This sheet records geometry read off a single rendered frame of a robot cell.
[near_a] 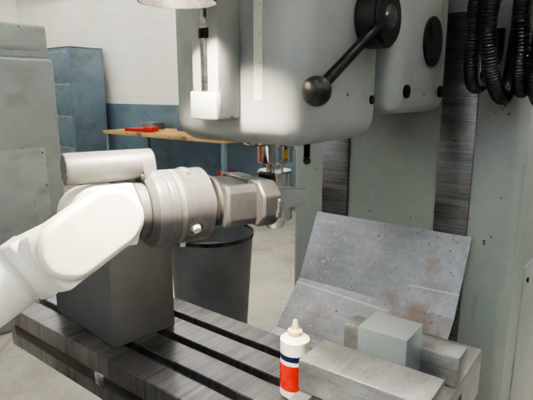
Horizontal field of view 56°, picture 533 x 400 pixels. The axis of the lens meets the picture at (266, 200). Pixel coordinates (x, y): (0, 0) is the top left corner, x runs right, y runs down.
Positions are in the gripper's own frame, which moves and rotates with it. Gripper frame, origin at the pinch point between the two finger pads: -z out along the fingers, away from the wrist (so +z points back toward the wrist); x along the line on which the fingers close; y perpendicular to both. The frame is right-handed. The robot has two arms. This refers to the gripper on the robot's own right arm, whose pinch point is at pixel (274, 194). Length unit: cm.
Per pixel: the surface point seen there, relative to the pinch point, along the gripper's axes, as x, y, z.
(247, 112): -5.8, -11.0, 7.7
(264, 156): -0.9, -5.2, 2.3
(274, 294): 214, 121, -146
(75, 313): 34.9, 25.9, 19.5
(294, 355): -5.4, 20.9, 0.2
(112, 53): 726, -75, -195
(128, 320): 22.2, 23.5, 13.7
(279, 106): -9.9, -11.7, 6.2
